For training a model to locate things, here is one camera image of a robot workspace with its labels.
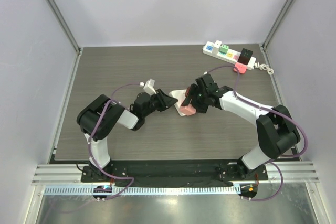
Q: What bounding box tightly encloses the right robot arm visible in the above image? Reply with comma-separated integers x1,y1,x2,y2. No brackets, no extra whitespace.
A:
181,73,300,180

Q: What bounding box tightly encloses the red fish cube plug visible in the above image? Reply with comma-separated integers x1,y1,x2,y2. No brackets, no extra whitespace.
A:
185,86,191,98

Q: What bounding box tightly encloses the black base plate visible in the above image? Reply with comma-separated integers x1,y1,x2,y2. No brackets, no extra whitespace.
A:
81,159,268,182

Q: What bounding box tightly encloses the small pink cube plug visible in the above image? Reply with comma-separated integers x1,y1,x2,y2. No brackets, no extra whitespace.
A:
234,62,247,74

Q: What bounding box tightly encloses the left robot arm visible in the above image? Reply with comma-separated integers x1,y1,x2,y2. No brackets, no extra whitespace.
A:
76,89,178,182

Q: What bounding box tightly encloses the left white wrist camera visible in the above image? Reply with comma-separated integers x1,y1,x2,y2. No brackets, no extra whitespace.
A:
139,79,156,95

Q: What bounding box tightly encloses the right aluminium frame post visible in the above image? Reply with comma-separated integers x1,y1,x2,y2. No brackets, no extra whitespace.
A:
260,0,295,50

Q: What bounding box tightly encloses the aluminium front rail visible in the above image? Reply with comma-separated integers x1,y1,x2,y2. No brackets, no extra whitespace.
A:
32,159,319,185

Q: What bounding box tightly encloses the white coiled power cord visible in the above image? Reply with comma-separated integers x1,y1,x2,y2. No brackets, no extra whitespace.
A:
253,62,274,74

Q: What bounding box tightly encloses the slotted cable duct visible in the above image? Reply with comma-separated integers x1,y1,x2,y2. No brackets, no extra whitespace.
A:
44,184,240,196

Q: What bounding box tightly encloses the white power strip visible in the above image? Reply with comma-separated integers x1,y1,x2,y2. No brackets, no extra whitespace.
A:
203,41,256,70

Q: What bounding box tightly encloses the black cube plug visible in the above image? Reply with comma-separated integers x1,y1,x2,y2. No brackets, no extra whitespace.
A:
237,48,253,65

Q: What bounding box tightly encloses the white charger plug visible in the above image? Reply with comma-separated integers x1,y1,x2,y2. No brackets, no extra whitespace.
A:
212,40,222,55

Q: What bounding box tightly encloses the green cube plug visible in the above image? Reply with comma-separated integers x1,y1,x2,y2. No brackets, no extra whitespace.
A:
219,44,229,55

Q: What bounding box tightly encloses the aluminium frame post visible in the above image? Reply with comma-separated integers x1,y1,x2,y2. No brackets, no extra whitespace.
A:
28,0,82,55
260,0,295,50

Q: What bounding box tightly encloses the left aluminium frame post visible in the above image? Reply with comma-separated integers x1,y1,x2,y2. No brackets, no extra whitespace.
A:
28,0,82,55

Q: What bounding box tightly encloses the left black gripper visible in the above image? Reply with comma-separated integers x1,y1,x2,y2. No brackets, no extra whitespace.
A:
142,89,177,118

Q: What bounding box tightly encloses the white triangular socket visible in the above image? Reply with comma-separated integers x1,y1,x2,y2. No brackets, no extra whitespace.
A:
169,89,186,116

